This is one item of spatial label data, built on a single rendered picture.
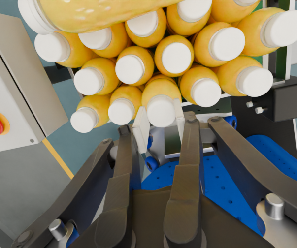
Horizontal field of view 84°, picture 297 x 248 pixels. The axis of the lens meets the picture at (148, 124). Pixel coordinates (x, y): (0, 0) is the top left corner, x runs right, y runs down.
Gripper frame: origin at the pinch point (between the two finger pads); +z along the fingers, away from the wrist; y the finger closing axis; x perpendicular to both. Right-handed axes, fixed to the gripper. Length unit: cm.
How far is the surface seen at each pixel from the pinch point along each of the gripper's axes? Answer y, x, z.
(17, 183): -188, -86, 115
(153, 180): -6.2, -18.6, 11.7
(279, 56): 23.1, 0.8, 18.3
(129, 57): -2.8, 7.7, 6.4
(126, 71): -3.7, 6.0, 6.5
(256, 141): 53, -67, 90
